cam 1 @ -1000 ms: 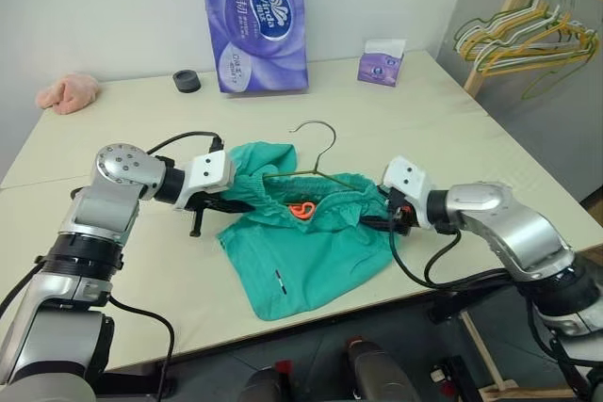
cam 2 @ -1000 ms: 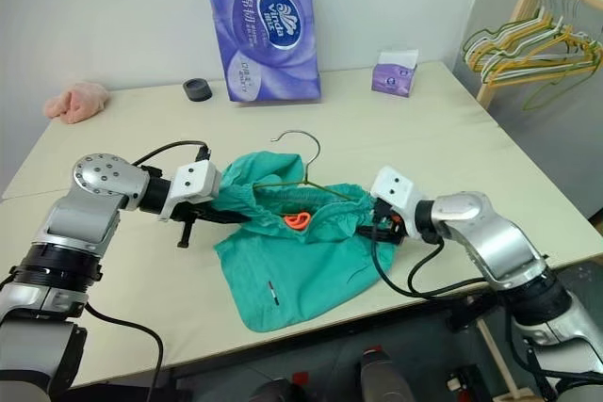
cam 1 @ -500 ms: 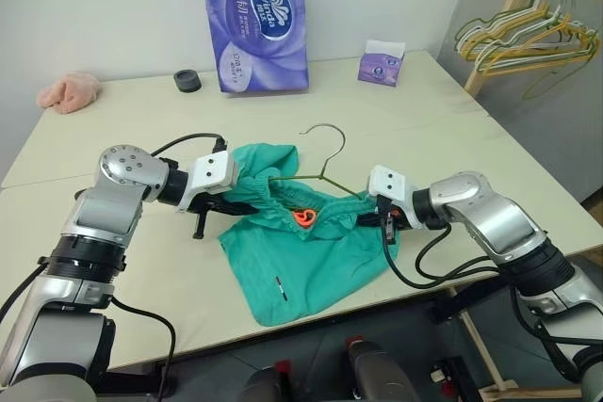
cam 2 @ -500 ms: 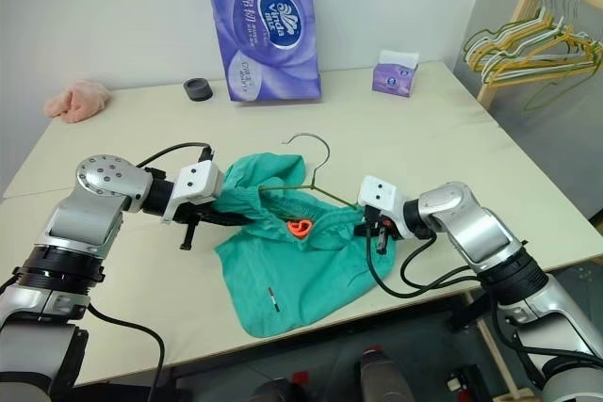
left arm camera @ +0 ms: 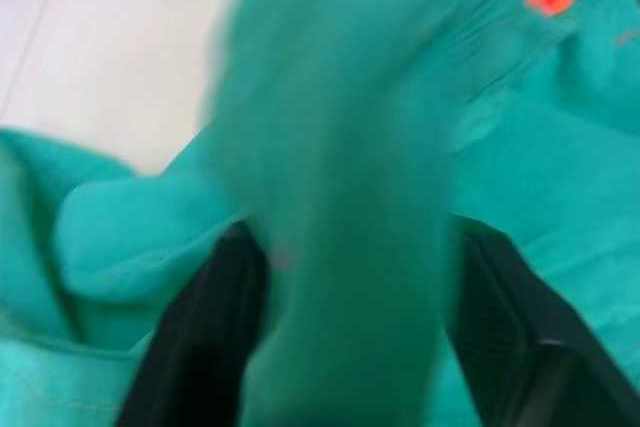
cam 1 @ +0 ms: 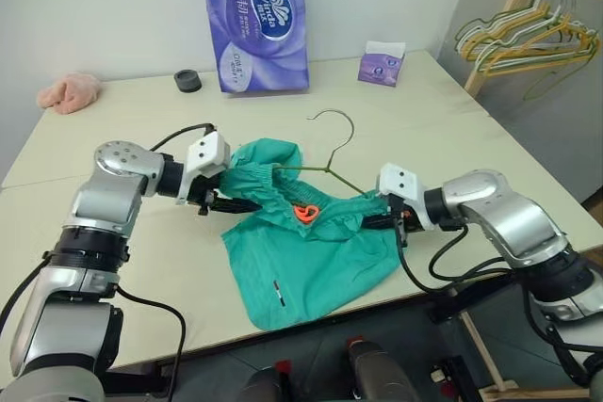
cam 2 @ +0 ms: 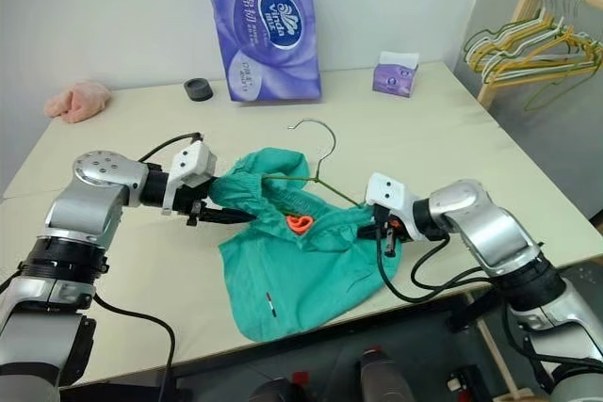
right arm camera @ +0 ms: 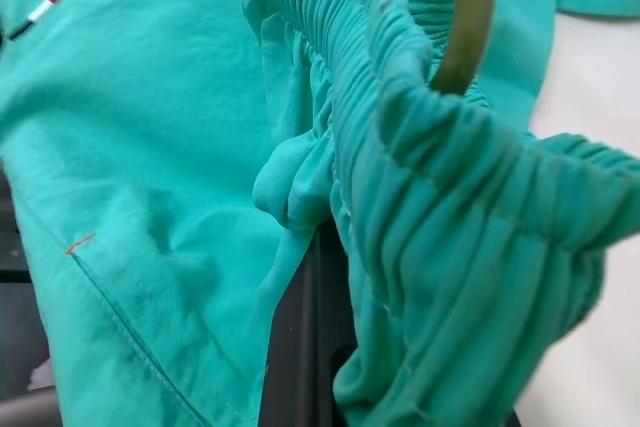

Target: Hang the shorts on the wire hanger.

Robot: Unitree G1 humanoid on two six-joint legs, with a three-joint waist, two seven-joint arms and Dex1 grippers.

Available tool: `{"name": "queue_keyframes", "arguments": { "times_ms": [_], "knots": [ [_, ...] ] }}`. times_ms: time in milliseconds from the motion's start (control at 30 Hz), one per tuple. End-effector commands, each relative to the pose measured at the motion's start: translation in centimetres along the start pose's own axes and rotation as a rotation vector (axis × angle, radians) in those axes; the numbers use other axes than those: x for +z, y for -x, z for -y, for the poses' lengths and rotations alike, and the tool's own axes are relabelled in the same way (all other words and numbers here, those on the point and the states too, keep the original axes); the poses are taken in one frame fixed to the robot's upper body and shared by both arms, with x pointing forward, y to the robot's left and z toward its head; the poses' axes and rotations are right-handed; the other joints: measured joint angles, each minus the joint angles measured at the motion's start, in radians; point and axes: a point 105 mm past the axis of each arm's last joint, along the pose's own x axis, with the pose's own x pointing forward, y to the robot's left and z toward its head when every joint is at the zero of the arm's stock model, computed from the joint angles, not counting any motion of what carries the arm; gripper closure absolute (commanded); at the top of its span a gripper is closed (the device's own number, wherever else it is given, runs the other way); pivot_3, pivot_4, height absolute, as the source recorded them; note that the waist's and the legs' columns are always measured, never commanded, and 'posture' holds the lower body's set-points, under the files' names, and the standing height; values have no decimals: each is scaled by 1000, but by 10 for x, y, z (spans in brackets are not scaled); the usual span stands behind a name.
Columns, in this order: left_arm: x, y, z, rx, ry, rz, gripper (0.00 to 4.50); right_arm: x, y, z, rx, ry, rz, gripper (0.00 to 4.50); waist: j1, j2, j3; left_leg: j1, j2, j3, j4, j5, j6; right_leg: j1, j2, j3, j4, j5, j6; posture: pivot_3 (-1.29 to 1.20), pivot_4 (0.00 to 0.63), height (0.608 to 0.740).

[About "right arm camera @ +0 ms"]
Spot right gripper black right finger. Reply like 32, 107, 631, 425
263, 220, 354, 427

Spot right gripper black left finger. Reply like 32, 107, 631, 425
0, 159, 54, 389

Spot teal elastic-waist shorts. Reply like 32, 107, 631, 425
0, 0, 640, 427

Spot olive green wire hanger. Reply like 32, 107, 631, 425
431, 0, 502, 97

